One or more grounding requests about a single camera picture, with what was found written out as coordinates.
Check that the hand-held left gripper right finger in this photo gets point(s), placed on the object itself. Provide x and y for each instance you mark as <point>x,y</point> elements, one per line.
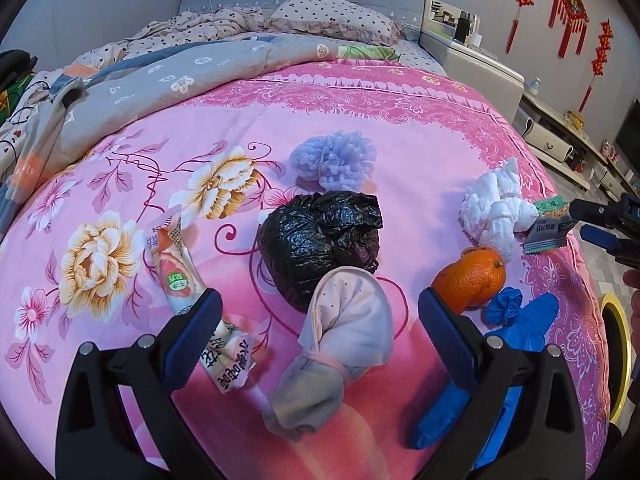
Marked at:
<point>445,340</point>

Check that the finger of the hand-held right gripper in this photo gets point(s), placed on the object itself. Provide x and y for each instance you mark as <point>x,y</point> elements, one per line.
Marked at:
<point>595,210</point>
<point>600,240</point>

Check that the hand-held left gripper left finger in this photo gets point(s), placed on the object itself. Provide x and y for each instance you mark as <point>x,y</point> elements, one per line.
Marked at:
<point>200,330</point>

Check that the green snack packet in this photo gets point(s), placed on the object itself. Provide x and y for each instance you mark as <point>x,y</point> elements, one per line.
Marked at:
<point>547,230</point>

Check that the orange snack wrapper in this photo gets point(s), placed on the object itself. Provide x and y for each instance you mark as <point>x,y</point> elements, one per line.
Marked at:
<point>175,270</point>

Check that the blue rubber glove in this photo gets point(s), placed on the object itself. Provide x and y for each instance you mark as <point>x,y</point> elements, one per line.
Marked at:
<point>537,317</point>

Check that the pink grey sock bundle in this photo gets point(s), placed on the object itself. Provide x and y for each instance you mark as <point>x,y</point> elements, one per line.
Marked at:
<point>345,320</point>

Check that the yellow rimmed trash bin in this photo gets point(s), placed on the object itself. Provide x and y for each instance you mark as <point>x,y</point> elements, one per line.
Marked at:
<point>617,350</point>

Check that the black plastic bag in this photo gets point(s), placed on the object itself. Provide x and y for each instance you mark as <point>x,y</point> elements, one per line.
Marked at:
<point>310,240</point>

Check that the cream side cabinet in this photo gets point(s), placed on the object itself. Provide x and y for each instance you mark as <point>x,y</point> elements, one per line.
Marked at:
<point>617,175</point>

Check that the pink ornament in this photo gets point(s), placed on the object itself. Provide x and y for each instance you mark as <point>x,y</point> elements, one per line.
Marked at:
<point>607,147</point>

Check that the orange mandarin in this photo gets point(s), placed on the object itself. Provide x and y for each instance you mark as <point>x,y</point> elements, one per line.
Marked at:
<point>470,277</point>

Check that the black television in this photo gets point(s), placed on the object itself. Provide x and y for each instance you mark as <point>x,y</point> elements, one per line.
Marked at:
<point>631,145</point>

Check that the cream TV cabinet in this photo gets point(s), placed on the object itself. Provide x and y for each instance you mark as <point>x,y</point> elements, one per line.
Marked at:
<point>555,140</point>

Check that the yellow ornament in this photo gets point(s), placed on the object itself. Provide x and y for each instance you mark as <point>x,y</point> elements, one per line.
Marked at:
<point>577,119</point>

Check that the small white figurine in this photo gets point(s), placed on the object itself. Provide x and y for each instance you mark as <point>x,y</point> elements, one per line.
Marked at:
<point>534,85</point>

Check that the white nightstand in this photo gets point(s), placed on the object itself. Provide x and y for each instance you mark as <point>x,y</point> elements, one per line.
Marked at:
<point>480,70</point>

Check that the red knot tassel decoration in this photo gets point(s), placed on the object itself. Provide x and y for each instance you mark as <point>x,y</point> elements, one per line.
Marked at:
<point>570,7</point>

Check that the white cup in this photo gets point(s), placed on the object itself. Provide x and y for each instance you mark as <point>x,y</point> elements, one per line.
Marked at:
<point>475,39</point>

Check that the purple knitted puff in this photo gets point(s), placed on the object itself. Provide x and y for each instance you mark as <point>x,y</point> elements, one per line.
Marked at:
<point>335,160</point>

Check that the black bottle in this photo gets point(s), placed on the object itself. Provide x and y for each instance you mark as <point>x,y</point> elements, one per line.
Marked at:
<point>461,27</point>

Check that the pink floral blanket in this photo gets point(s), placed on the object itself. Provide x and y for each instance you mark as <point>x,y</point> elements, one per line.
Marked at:
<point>350,125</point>

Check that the white dotted bed sheet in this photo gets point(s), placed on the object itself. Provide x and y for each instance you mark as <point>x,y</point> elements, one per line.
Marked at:
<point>417,55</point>

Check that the white desktop shelf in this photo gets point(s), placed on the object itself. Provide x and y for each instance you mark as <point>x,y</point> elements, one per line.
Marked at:
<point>442,12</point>

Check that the grey patterned quilt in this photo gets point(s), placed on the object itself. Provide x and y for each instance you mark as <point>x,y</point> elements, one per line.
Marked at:
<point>150,80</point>

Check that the green printed cloth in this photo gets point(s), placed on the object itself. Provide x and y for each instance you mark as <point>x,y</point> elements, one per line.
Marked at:
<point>12,95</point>

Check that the grey floral duvet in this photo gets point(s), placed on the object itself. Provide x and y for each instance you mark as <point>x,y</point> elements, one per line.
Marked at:
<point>200,25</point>

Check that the polka dot pillow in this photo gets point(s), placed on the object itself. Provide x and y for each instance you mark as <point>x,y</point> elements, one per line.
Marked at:
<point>330,12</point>

